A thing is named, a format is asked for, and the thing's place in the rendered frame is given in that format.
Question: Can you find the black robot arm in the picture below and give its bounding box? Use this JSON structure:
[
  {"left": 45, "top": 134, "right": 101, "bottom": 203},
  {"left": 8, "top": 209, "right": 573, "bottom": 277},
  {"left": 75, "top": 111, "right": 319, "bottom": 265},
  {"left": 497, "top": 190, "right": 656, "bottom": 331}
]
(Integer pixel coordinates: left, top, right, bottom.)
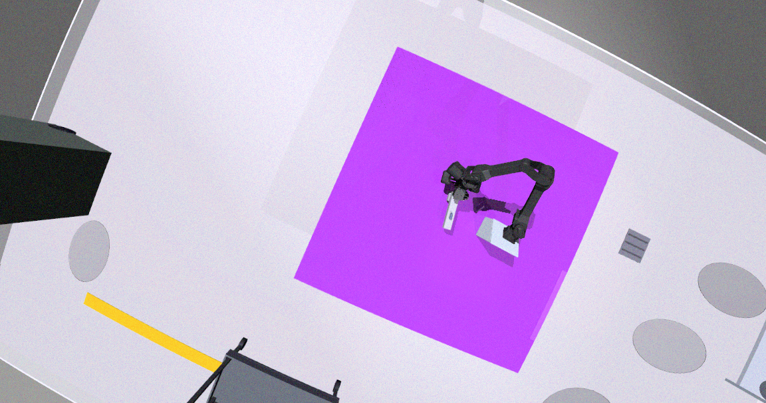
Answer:
[{"left": 446, "top": 158, "right": 555, "bottom": 244}]

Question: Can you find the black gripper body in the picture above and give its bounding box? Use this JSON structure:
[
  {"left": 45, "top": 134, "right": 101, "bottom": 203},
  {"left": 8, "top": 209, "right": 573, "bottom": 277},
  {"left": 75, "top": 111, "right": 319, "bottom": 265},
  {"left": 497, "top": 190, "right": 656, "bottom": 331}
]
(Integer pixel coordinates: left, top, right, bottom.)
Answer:
[{"left": 441, "top": 170, "right": 481, "bottom": 194}]

